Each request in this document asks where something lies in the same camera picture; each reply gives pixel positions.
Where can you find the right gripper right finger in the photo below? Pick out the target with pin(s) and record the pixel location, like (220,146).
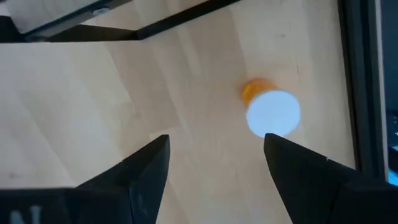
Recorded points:
(326,193)

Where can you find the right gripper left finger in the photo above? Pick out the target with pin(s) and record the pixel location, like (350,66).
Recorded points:
(124,193)

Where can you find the small orange pill bottle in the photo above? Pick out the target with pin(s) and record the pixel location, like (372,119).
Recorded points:
(273,112)

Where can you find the black frame crossbar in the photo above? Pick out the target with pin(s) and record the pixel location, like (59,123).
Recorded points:
(362,77)

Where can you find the wooden shelf black frame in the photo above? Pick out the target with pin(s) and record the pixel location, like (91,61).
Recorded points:
(77,34)

